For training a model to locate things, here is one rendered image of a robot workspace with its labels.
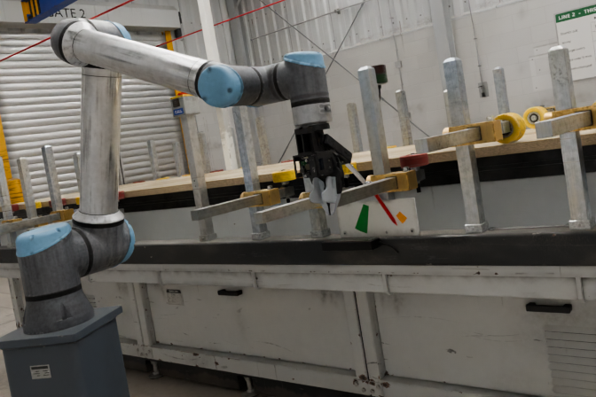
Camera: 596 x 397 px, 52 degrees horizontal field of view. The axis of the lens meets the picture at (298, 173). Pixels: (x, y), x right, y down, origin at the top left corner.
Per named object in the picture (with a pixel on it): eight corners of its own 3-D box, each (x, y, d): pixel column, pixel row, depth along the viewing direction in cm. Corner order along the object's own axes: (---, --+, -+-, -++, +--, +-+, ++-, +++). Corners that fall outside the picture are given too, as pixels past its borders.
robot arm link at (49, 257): (12, 297, 170) (0, 235, 169) (64, 279, 185) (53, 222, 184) (46, 296, 162) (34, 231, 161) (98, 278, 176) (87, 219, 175)
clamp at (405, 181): (409, 190, 162) (406, 172, 162) (366, 194, 171) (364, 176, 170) (419, 187, 166) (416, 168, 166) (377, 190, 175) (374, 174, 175)
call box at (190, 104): (185, 116, 212) (182, 94, 211) (173, 120, 216) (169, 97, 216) (200, 115, 217) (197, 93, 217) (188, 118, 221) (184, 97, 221)
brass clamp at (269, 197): (270, 206, 193) (267, 190, 193) (239, 208, 202) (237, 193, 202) (282, 202, 198) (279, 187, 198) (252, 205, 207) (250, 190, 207)
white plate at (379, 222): (419, 235, 162) (413, 198, 161) (340, 237, 178) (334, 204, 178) (419, 235, 162) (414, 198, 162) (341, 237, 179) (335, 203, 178)
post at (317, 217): (325, 255, 184) (299, 97, 181) (316, 255, 186) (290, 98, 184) (332, 252, 187) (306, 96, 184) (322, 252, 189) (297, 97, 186)
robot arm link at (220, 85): (29, 11, 159) (233, 64, 127) (70, 15, 170) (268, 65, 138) (27, 55, 162) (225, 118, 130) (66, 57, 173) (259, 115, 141)
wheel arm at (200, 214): (199, 223, 175) (197, 208, 175) (192, 223, 177) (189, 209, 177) (295, 197, 209) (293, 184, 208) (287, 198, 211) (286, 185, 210)
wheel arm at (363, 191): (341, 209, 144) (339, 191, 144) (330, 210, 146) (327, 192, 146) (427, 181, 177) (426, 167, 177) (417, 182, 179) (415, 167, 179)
